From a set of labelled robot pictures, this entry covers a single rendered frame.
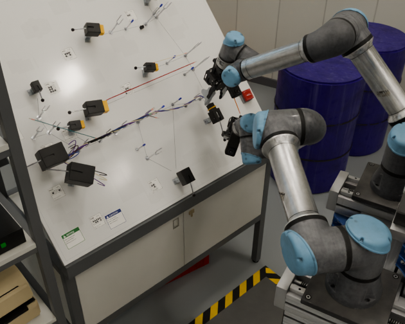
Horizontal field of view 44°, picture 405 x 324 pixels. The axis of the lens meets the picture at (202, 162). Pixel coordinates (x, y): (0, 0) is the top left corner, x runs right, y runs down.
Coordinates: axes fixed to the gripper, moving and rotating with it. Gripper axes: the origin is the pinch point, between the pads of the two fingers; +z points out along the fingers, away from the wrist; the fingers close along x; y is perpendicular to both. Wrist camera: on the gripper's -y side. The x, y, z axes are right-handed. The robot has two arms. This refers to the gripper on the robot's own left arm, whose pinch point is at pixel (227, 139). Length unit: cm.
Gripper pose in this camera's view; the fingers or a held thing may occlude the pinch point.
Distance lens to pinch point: 220.9
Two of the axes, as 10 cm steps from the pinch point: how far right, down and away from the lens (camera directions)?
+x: -9.3, -3.2, -1.7
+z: -2.1, 0.8, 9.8
